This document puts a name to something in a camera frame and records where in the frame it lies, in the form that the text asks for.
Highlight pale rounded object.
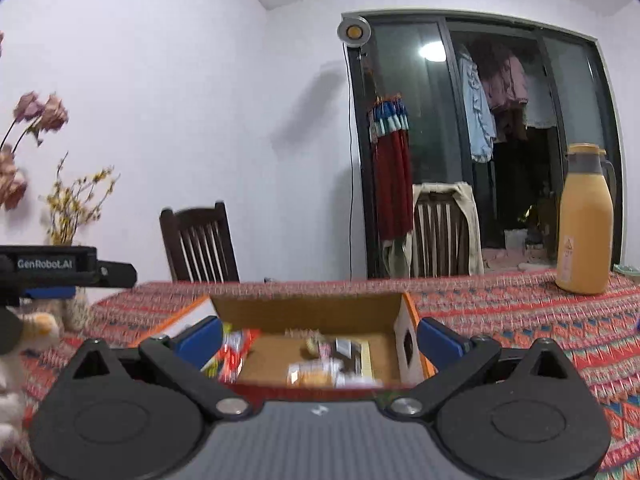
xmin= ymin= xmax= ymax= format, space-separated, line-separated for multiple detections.
xmin=0 ymin=355 xmax=32 ymax=447

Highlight yellow flower branches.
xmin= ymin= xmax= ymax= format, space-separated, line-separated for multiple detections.
xmin=46 ymin=152 xmax=121 ymax=247

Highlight dark wooden chair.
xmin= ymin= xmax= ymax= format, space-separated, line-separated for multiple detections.
xmin=159 ymin=201 xmax=241 ymax=283
xmin=412 ymin=192 xmax=473 ymax=278

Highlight red patterned tablecloth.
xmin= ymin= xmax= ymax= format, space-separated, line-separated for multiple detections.
xmin=15 ymin=269 xmax=640 ymax=480

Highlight silver snack packet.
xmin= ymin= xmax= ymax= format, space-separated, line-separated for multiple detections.
xmin=320 ymin=339 xmax=375 ymax=378

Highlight black framed glass door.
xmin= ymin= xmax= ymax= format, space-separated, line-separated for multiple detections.
xmin=341 ymin=8 xmax=626 ymax=281

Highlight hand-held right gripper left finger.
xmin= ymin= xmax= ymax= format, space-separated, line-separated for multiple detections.
xmin=55 ymin=316 xmax=253 ymax=421

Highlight yellow thermos jug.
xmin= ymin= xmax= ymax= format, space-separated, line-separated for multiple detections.
xmin=555 ymin=143 xmax=617 ymax=295

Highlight chair with beige cloth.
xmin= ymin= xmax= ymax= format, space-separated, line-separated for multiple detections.
xmin=382 ymin=182 xmax=485 ymax=278

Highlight white hanging garment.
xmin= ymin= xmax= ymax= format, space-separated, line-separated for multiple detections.
xmin=522 ymin=72 xmax=558 ymax=130

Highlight large red snack packet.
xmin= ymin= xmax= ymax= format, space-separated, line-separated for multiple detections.
xmin=202 ymin=329 xmax=261 ymax=385

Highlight round lamp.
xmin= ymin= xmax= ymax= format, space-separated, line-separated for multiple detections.
xmin=336 ymin=16 xmax=372 ymax=47

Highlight light blue hanging shirt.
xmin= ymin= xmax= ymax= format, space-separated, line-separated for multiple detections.
xmin=457 ymin=45 xmax=497 ymax=163

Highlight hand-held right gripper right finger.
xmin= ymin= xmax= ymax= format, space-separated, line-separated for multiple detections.
xmin=381 ymin=316 xmax=586 ymax=420

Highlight orange red cardboard box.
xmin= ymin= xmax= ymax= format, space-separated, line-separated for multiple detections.
xmin=125 ymin=292 xmax=438 ymax=391

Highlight floral ceramic vase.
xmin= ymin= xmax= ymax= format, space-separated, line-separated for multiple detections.
xmin=62 ymin=287 xmax=95 ymax=332

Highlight pink artificial flowers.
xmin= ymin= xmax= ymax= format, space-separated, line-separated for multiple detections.
xmin=0 ymin=30 xmax=70 ymax=211

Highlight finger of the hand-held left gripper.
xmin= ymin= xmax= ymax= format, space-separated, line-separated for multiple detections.
xmin=22 ymin=287 xmax=77 ymax=301
xmin=95 ymin=261 xmax=137 ymax=289

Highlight orange cracker packet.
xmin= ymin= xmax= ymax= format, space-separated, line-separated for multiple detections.
xmin=286 ymin=361 xmax=342 ymax=389

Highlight red hanging tassels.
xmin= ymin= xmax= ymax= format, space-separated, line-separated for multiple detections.
xmin=369 ymin=94 xmax=415 ymax=241

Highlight pink hanging garment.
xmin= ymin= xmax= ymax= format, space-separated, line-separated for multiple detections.
xmin=482 ymin=47 xmax=530 ymax=113

